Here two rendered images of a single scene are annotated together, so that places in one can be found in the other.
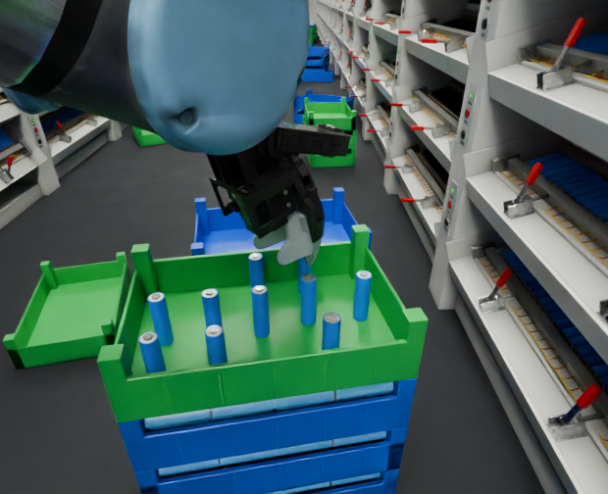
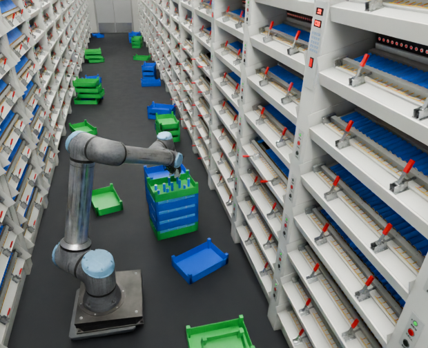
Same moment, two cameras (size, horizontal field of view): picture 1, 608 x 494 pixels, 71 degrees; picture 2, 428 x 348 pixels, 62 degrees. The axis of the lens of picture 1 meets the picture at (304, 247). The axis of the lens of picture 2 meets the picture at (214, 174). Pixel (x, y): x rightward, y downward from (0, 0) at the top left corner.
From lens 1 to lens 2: 195 cm
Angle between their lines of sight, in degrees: 13
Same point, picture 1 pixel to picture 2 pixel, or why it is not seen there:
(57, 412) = (115, 222)
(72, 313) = (102, 202)
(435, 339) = (209, 197)
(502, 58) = (215, 128)
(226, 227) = (150, 172)
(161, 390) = (161, 196)
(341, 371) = (186, 192)
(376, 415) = (192, 200)
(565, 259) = (226, 172)
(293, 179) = not seen: hidden behind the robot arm
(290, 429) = (179, 203)
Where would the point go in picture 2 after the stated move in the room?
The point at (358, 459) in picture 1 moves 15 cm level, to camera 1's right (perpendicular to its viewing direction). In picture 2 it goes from (190, 210) to (212, 207)
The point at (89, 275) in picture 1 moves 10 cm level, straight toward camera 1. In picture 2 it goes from (101, 192) to (107, 197)
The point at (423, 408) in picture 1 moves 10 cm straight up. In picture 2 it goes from (205, 210) to (206, 200)
